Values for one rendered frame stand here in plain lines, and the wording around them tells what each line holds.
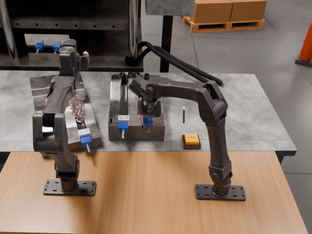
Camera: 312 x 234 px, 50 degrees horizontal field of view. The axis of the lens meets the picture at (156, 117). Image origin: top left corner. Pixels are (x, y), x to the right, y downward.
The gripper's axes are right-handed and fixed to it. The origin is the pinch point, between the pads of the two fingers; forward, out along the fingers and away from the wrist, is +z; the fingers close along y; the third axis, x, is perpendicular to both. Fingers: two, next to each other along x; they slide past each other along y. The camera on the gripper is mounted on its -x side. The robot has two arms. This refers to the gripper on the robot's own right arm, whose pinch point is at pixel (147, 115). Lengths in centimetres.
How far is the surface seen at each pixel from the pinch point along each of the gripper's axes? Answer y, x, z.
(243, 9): -146, -243, 213
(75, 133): 32.4, 6.6, 5.8
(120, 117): 12.3, 0.3, 2.0
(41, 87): 52, -21, 16
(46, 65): 60, -53, 49
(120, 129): 12.2, 6.4, 1.2
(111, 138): 16.5, 7.6, 9.9
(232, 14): -132, -237, 217
